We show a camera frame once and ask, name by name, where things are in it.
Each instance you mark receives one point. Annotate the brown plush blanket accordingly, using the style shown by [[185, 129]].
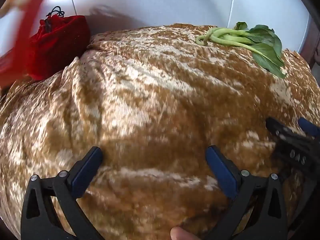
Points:
[[155, 100]]

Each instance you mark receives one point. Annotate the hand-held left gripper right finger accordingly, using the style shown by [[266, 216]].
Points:
[[221, 171]]

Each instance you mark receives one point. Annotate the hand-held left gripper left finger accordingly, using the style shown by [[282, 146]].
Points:
[[85, 172]]

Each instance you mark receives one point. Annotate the person's left hand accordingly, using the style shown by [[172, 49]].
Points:
[[183, 234]]

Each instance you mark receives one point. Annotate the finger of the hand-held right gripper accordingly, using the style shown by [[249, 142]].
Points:
[[308, 127], [277, 128]]

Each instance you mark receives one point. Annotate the green bok choy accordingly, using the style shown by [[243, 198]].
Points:
[[265, 52]]

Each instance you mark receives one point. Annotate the red cardboard box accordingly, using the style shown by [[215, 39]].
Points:
[[27, 22]]

